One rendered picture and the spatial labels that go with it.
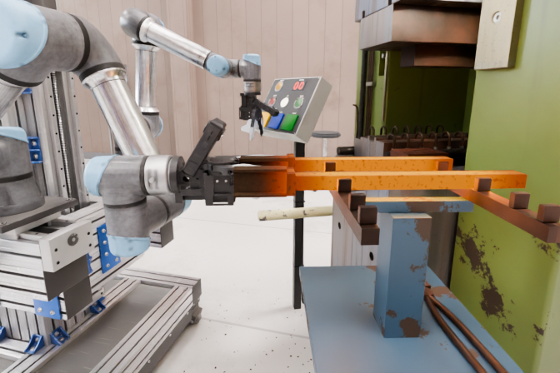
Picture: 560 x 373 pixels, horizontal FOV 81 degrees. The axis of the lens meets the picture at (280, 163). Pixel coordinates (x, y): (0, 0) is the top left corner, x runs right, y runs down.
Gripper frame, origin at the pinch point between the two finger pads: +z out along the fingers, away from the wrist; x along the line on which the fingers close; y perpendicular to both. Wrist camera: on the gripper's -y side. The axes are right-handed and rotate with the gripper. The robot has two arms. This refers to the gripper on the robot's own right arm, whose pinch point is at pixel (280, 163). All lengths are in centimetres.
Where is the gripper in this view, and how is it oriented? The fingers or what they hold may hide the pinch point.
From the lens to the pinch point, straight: 62.2
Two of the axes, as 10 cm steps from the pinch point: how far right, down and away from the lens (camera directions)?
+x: 0.4, 2.1, -9.8
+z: 10.0, -0.1, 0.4
